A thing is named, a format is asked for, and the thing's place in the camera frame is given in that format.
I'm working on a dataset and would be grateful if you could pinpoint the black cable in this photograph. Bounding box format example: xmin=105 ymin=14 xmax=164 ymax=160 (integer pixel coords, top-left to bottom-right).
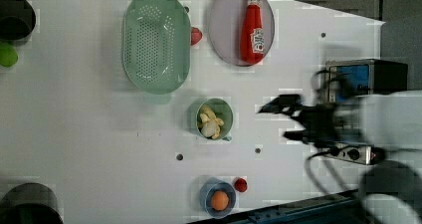
xmin=304 ymin=148 xmax=359 ymax=202

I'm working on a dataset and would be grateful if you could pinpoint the red strawberry near colander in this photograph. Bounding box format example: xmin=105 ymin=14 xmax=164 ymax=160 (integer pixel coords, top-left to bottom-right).
xmin=191 ymin=27 xmax=203 ymax=46

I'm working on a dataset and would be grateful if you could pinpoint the red ketchup bottle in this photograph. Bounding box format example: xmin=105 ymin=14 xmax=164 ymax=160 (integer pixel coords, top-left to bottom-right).
xmin=240 ymin=0 xmax=265 ymax=65

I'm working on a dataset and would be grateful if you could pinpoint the peeled yellow banana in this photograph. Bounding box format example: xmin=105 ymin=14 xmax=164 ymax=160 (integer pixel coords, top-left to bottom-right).
xmin=197 ymin=105 xmax=224 ymax=139

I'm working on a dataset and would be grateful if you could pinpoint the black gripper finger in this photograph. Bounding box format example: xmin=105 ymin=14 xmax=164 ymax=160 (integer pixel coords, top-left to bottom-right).
xmin=259 ymin=94 xmax=302 ymax=113
xmin=284 ymin=130 xmax=305 ymax=141

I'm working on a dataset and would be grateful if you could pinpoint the green cap object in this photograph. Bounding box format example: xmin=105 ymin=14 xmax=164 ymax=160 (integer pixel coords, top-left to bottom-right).
xmin=0 ymin=42 xmax=18 ymax=68

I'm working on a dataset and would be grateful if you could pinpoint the red strawberry near cup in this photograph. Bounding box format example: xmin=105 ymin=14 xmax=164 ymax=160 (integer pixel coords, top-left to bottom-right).
xmin=234 ymin=178 xmax=248 ymax=193

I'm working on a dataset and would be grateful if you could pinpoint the black cylinder lower left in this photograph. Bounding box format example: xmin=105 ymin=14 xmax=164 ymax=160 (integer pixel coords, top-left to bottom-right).
xmin=1 ymin=182 xmax=65 ymax=224

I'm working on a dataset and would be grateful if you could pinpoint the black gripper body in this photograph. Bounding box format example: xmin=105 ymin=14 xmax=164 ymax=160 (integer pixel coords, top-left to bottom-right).
xmin=292 ymin=105 xmax=339 ymax=147

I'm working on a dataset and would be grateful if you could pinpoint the black toaster oven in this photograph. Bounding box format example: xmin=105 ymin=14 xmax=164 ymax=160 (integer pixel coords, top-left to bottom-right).
xmin=318 ymin=58 xmax=409 ymax=166

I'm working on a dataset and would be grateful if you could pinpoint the orange egg in cup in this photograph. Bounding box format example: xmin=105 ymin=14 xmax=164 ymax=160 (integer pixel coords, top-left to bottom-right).
xmin=211 ymin=191 xmax=230 ymax=211

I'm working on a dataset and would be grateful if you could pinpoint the green mug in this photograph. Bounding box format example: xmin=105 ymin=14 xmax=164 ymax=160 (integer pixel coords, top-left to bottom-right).
xmin=187 ymin=98 xmax=234 ymax=141

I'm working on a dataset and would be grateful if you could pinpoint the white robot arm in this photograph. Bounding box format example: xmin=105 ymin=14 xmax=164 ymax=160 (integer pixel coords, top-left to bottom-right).
xmin=259 ymin=91 xmax=421 ymax=224

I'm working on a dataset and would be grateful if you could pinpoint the blue cup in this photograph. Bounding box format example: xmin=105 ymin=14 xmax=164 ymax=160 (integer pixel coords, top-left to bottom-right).
xmin=199 ymin=177 xmax=237 ymax=219

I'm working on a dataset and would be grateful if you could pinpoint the green colander bowl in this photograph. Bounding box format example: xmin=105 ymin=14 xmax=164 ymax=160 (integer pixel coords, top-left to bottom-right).
xmin=122 ymin=0 xmax=191 ymax=95

